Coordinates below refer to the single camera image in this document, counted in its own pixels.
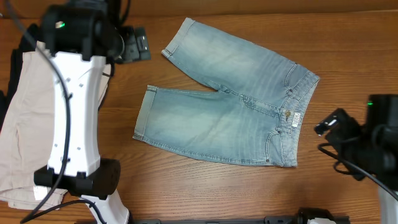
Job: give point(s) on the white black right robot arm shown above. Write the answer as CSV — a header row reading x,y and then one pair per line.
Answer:
x,y
368,150

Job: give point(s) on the light blue denim shorts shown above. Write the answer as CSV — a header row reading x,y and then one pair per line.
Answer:
x,y
250,115

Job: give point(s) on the black folded garment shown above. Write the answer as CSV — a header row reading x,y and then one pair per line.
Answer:
x,y
15,73

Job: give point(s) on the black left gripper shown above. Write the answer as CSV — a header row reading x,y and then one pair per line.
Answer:
x,y
137,47

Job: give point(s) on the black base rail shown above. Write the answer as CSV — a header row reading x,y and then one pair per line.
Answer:
x,y
303,216

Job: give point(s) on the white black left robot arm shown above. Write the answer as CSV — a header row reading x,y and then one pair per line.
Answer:
x,y
80,38

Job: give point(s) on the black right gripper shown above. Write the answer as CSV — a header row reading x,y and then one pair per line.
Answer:
x,y
347,125

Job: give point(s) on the beige folded shorts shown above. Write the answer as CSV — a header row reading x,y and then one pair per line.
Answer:
x,y
51,124

